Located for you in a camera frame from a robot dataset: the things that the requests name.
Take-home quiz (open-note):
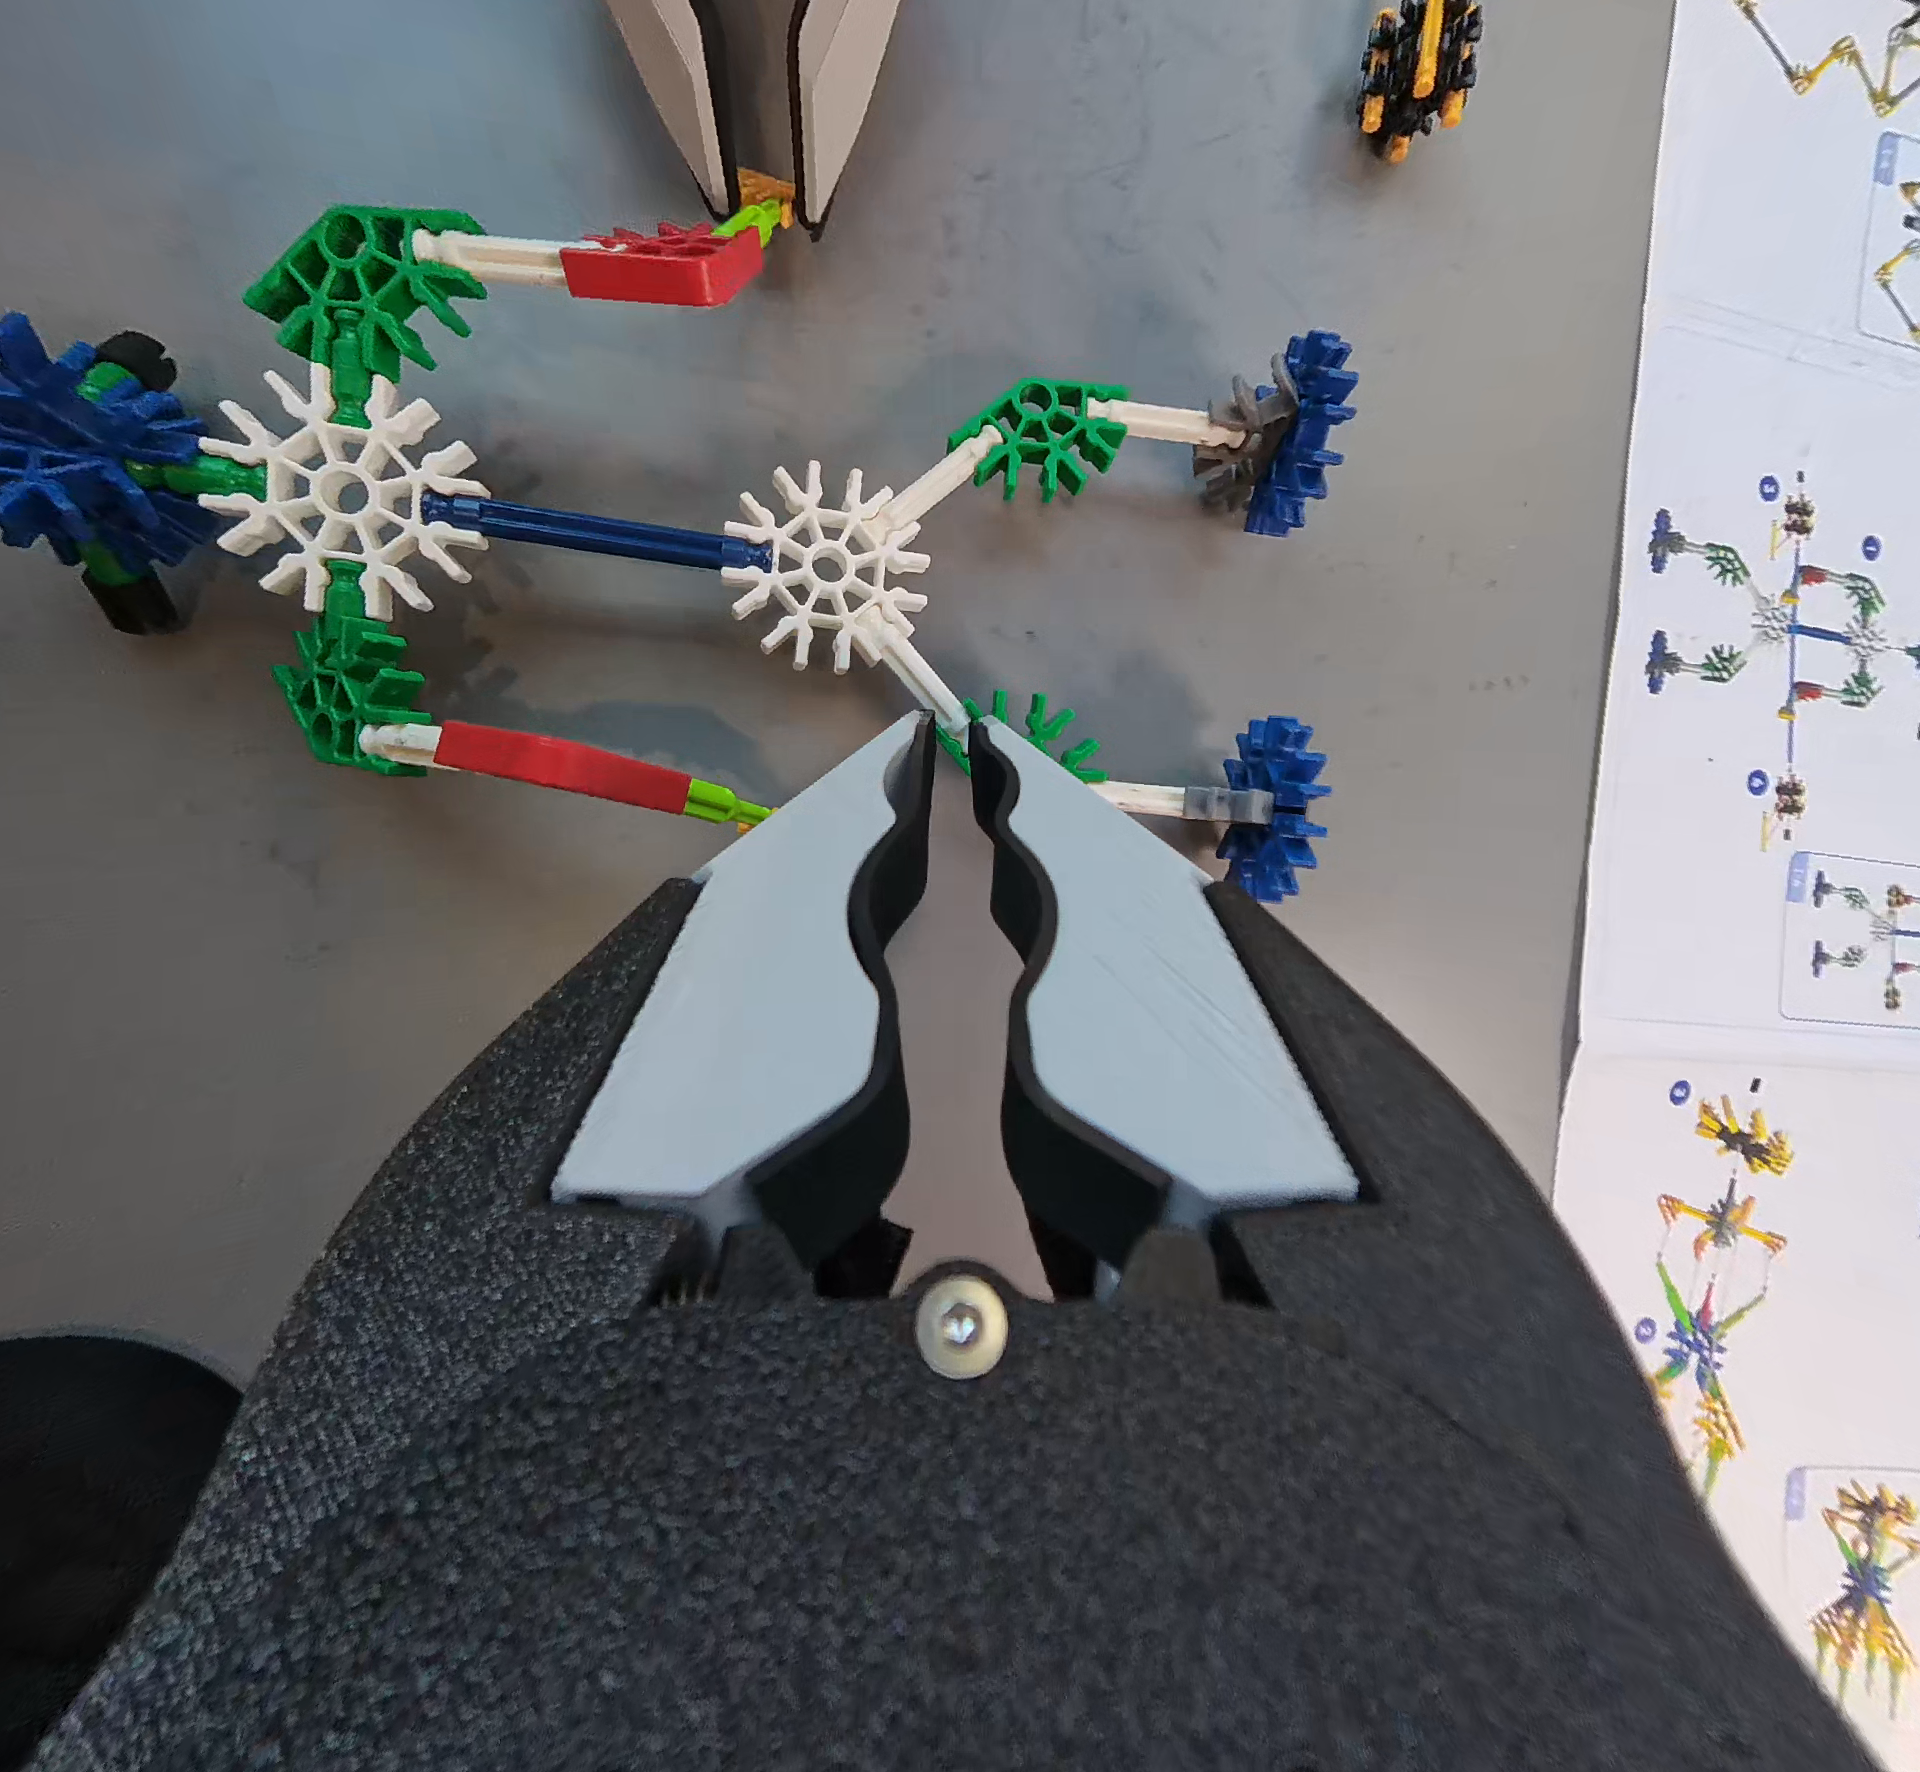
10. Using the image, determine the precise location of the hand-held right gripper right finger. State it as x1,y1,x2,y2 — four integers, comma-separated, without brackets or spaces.
962,721,1365,1301

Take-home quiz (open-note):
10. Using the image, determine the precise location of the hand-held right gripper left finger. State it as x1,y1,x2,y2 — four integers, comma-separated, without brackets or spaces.
550,708,942,1297

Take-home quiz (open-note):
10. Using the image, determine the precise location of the black orange toy wheel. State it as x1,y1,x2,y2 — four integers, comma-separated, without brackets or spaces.
1354,0,1486,164

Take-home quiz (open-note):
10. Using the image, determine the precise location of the multicoloured construction toy model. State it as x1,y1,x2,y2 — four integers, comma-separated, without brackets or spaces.
0,206,1365,905

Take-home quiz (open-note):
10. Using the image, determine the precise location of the white instruction sheet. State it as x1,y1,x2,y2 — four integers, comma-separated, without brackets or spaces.
1552,0,1920,1772

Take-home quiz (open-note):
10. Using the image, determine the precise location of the person's right leg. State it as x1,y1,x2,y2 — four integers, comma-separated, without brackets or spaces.
0,1329,247,1772

